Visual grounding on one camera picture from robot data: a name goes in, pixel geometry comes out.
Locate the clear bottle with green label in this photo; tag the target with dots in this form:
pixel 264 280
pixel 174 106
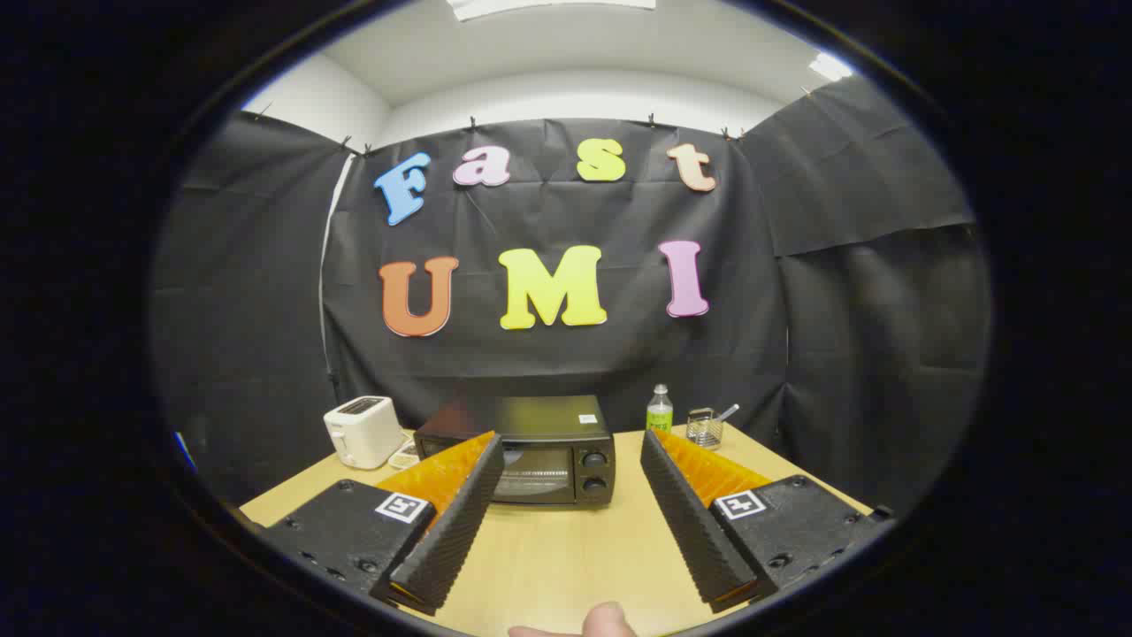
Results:
pixel 659 414

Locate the metal spoon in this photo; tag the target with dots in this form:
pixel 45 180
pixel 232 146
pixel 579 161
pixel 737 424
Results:
pixel 729 410

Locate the black backdrop cloth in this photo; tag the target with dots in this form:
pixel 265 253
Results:
pixel 531 372

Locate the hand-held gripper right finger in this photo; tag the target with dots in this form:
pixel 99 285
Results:
pixel 699 531

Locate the ceiling light panel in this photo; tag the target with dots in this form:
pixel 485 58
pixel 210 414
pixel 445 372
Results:
pixel 831 67
pixel 548 7

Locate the black toaster oven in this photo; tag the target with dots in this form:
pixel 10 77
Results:
pixel 548 425

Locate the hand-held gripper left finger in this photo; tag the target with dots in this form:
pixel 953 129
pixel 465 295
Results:
pixel 451 531

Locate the white pop-up toaster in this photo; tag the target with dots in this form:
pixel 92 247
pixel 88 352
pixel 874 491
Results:
pixel 363 433

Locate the blue and white papers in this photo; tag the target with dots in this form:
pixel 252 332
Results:
pixel 183 449

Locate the small white patterned object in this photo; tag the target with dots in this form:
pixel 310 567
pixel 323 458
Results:
pixel 405 455

